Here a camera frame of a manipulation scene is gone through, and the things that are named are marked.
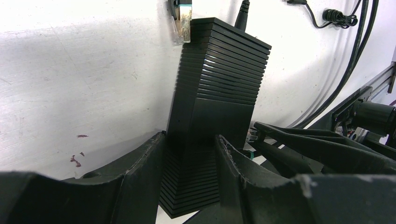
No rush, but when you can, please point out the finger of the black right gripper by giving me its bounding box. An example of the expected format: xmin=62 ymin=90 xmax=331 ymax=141
xmin=254 ymin=122 xmax=396 ymax=175
xmin=252 ymin=142 xmax=324 ymax=178

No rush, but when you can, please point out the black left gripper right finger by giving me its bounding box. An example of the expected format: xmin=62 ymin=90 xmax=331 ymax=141
xmin=215 ymin=135 xmax=396 ymax=224

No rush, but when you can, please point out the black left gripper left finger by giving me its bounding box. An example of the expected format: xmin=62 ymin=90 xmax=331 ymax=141
xmin=0 ymin=131 xmax=166 ymax=224

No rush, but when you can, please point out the black ethernet cable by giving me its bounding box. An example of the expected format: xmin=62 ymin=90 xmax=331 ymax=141
xmin=244 ymin=0 xmax=380 ymax=160

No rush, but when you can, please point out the black ribbed network switch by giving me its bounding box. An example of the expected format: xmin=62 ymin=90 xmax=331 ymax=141
xmin=159 ymin=17 xmax=271 ymax=218

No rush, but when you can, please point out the thin black barrel plug cable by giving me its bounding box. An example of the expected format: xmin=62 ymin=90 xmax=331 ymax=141
xmin=233 ymin=0 xmax=362 ymax=32

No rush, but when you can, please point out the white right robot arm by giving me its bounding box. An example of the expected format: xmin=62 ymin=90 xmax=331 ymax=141
xmin=250 ymin=101 xmax=396 ymax=178

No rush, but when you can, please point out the aluminium frame rail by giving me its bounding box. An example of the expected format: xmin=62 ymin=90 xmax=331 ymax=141
xmin=358 ymin=62 xmax=396 ymax=101

